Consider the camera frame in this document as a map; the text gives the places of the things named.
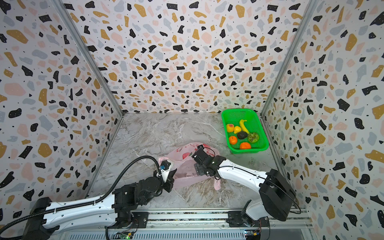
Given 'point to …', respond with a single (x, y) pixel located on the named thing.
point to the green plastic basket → (252, 123)
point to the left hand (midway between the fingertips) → (177, 169)
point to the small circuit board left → (125, 235)
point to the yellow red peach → (230, 128)
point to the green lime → (253, 137)
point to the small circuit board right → (252, 234)
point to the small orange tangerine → (233, 140)
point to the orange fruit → (245, 145)
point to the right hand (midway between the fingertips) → (201, 162)
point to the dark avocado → (242, 135)
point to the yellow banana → (244, 128)
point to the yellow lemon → (237, 129)
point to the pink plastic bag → (181, 159)
